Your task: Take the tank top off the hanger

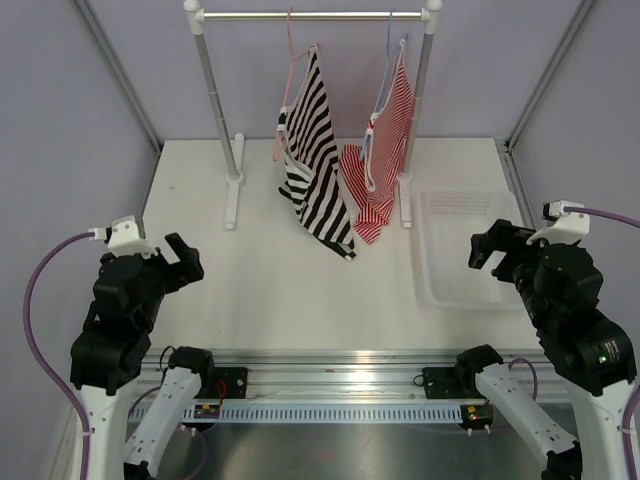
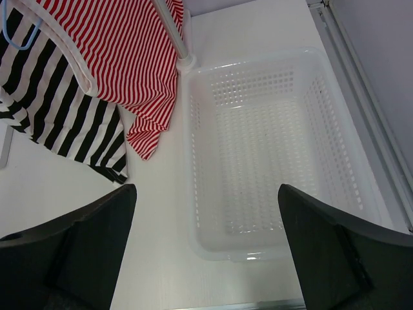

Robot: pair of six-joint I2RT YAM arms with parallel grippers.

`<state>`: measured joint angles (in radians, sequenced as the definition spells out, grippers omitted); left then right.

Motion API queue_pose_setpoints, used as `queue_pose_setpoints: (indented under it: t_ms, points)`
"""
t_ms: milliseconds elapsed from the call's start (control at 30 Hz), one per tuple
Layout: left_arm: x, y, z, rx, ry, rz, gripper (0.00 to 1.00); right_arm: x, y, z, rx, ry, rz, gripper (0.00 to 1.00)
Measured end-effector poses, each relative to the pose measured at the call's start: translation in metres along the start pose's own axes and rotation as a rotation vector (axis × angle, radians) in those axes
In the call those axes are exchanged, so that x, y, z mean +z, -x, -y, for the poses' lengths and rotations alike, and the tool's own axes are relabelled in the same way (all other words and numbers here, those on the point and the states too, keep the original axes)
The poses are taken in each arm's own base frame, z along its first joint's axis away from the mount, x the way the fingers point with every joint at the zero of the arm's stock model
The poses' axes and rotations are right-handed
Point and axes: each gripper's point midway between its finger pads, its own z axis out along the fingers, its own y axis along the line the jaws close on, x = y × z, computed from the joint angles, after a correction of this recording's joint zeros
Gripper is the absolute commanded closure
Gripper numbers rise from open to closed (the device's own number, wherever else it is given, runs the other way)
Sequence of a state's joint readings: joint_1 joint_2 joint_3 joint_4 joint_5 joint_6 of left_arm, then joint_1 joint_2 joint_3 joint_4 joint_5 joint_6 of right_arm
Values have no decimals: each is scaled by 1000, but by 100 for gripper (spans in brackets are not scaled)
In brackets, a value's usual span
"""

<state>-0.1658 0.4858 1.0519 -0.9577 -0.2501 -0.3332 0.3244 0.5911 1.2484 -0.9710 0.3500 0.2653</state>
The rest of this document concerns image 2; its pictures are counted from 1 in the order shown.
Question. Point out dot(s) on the white plastic perforated basket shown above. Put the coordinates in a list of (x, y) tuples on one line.
[(253, 125)]

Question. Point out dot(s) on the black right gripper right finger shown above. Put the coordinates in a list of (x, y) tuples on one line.
[(342, 261)]

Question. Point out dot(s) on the white metal clothes rack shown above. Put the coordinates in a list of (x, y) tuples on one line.
[(182, 42)]

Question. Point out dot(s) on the red white striped tank top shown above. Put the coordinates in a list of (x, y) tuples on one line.
[(119, 52)]

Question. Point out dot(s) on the aluminium enclosure frame rail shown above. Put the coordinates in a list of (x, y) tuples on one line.
[(386, 160)]

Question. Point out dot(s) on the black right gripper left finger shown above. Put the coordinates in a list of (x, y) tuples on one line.
[(72, 261)]

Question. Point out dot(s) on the light blue wire hanger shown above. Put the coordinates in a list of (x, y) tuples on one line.
[(12, 28)]

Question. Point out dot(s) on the black white striped tank top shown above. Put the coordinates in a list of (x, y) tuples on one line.
[(41, 99)]

